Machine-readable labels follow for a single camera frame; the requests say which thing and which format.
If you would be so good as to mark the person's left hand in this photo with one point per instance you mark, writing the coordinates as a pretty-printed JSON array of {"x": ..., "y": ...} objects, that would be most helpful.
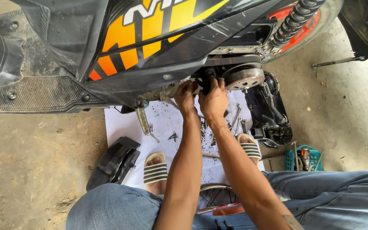
[{"x": 186, "y": 97}]

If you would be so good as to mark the person's right hand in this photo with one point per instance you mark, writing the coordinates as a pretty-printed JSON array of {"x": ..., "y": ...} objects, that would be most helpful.
[{"x": 215, "y": 102}]

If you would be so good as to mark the person's right fingers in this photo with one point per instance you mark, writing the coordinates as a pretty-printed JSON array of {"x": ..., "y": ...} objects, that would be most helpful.
[{"x": 216, "y": 85}]

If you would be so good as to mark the person's left fingers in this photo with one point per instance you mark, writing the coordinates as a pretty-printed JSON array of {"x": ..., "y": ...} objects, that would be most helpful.
[{"x": 185, "y": 87}]

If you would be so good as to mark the black variator pulley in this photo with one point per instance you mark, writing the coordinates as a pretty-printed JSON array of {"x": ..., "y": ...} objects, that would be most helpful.
[{"x": 207, "y": 78}]

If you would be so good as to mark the black rubber drive belt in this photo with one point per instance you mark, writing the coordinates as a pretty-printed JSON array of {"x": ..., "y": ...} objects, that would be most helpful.
[{"x": 232, "y": 60}]

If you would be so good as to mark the silver metal clutch bell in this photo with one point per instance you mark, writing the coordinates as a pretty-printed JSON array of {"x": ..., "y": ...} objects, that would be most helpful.
[{"x": 246, "y": 79}]

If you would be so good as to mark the silver wrench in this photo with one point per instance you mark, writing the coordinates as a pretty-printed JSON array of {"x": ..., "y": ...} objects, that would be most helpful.
[
  {"x": 236, "y": 115},
  {"x": 244, "y": 126},
  {"x": 237, "y": 127}
]

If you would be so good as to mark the white paper sheet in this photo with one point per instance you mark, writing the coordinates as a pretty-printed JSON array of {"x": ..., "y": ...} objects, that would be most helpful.
[{"x": 168, "y": 121}]

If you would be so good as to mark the small pile of dark screws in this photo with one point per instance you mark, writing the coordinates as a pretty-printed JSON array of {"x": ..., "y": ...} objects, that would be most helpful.
[{"x": 173, "y": 137}]

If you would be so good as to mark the black dirt debris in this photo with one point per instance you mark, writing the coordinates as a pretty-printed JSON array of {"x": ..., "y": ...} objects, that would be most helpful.
[{"x": 210, "y": 139}]

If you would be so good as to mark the silver scooter side stand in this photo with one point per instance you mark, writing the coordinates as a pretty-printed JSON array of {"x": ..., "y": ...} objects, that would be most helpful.
[{"x": 143, "y": 121}]

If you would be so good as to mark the black crankcase cover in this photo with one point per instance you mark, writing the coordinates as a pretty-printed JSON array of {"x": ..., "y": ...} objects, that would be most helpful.
[{"x": 268, "y": 118}]

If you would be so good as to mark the striped slide sandal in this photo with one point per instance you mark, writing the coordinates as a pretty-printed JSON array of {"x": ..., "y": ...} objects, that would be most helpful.
[
  {"x": 155, "y": 172},
  {"x": 250, "y": 148}
]

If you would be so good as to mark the black coil shock absorber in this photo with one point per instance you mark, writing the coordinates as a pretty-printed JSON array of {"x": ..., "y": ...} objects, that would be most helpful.
[{"x": 294, "y": 20}]

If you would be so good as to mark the black plastic cover panel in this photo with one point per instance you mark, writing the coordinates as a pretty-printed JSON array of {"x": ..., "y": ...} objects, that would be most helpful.
[{"x": 113, "y": 163}]

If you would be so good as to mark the thin metal rod tool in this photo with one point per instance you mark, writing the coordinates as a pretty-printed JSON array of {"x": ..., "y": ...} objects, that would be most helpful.
[{"x": 295, "y": 156}]

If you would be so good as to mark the teal plastic basket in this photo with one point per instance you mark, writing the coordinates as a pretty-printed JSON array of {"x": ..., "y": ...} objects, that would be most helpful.
[{"x": 315, "y": 158}]

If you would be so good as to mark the black scooter with orange graphics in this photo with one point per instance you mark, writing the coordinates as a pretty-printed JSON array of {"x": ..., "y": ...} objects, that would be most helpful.
[{"x": 75, "y": 32}]

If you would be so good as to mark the red and white packet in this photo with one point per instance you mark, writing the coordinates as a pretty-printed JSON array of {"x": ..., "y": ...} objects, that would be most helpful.
[{"x": 227, "y": 209}]

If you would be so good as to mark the rear wheel with red rim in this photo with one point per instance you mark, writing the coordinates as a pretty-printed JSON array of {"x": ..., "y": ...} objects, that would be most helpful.
[{"x": 331, "y": 12}]

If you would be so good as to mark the person's blue jeans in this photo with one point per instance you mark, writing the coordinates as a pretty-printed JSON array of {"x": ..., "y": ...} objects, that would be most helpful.
[{"x": 113, "y": 207}]

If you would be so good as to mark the black motorcycle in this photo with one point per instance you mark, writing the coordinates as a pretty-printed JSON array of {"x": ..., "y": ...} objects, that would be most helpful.
[{"x": 366, "y": 25}]

